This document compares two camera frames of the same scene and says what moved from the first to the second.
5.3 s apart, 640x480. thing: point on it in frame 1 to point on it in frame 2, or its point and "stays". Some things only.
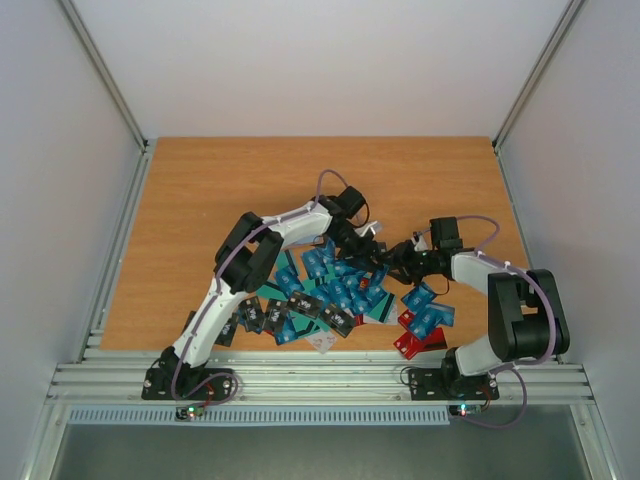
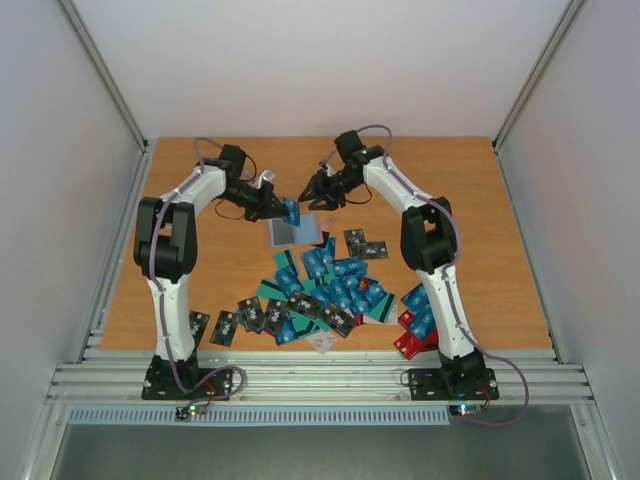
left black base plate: x=157 y=384 stays
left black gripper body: x=353 y=248 to x=254 y=201
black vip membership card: x=338 y=320 stays
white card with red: x=323 y=341 stays
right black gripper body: x=409 y=260 to x=325 y=185
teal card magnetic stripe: x=270 y=293 stays
